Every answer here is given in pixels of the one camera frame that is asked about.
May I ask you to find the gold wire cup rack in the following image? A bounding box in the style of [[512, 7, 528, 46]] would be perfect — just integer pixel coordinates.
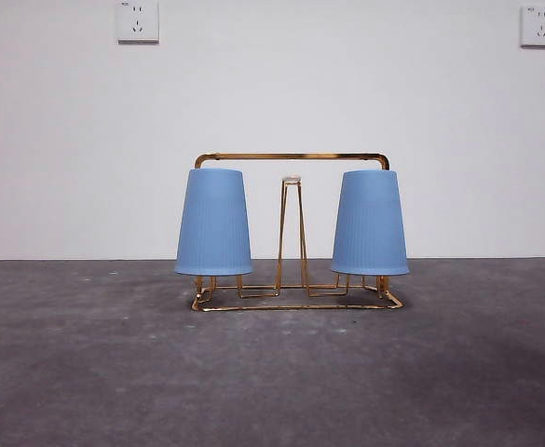
[[191, 151, 403, 313]]

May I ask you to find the blue ribbed plastic cup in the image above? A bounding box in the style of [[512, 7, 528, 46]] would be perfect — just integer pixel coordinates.
[[173, 168, 254, 277], [331, 169, 411, 277]]

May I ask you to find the white wall socket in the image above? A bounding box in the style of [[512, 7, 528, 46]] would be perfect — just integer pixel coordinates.
[[116, 0, 160, 46], [519, 5, 545, 48]]

